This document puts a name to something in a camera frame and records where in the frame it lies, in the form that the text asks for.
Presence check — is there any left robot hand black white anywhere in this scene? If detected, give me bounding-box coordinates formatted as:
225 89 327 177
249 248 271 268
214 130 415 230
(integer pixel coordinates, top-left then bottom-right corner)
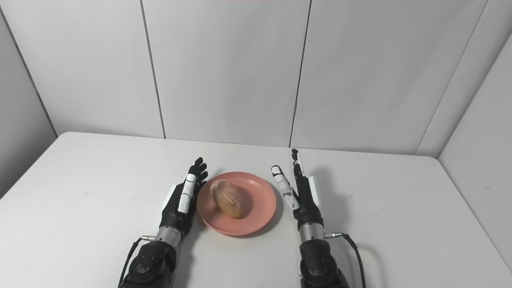
159 157 209 238

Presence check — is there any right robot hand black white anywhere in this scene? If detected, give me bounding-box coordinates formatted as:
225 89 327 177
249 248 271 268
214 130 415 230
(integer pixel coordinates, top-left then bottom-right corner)
271 148 324 231

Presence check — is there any golden bread roll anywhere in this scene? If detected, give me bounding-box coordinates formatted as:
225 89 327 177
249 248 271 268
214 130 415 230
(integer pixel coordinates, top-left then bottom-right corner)
210 179 244 219

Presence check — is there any pink round plate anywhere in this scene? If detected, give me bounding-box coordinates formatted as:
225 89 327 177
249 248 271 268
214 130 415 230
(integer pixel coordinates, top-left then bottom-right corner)
196 172 277 237

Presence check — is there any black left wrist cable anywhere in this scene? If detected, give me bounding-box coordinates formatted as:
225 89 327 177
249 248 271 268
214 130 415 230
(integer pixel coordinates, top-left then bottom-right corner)
118 235 156 288

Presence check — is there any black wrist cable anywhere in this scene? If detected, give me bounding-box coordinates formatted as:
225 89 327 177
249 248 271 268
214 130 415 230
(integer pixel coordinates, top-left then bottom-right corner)
118 235 156 288
325 231 367 288

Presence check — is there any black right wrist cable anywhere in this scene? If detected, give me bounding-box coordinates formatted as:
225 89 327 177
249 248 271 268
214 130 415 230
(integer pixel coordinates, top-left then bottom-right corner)
325 231 367 288

